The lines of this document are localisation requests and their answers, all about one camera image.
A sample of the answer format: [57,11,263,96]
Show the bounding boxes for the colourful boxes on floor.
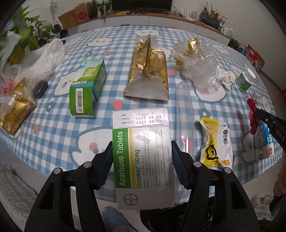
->
[238,44,265,73]

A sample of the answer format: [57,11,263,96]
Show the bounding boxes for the white wifi router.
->
[183,7,197,21]

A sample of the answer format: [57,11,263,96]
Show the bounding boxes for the red mesh net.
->
[246,93,260,135]

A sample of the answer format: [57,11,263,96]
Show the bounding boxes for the green white medicine box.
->
[69,59,107,117]

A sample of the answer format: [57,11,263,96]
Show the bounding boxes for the black television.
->
[112,0,172,11]

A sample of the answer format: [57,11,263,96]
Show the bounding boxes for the small floor plant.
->
[228,38,240,51]

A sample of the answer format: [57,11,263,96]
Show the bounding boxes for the white bags on cabinet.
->
[221,16,235,37]

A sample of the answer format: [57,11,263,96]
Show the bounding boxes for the right hand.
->
[273,164,286,196]

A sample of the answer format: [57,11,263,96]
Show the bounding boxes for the blue bonsai pot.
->
[199,2,223,30]

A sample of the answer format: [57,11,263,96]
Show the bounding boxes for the small plant beside tv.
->
[86,0,112,22]

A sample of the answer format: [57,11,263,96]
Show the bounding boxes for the green pothos plant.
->
[1,6,62,65]

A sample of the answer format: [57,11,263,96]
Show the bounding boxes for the black computer mouse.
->
[33,80,48,98]

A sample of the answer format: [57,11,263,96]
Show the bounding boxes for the clear plastic tube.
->
[174,82,194,205]

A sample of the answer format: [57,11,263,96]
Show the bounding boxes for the blue checkered tablecloth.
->
[1,26,283,183]

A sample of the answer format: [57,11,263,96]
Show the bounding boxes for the white Acarbose tablets box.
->
[112,108,174,210]

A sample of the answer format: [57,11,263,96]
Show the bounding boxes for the small gold package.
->
[1,78,36,135]

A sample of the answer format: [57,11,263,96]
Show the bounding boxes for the green white pill bottle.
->
[236,69,256,92]

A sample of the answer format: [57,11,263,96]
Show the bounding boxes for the white tv cabinet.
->
[68,13,231,45]

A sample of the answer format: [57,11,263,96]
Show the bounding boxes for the yellow snack wrapper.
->
[197,117,233,170]

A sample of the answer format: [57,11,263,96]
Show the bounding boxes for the large gold tissue package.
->
[123,34,170,101]

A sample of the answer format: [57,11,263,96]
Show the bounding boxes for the cardboard boxes red flower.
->
[58,3,90,29]

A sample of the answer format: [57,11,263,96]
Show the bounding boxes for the crumpled white tissue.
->
[216,65,236,91]

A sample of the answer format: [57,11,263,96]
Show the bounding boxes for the clear plastic bag gold wrapper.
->
[173,37,220,91]

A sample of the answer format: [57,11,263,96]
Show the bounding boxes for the blue white milk carton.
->
[253,122,274,160]

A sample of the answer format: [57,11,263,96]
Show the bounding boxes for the white plastic bag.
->
[1,31,66,88]

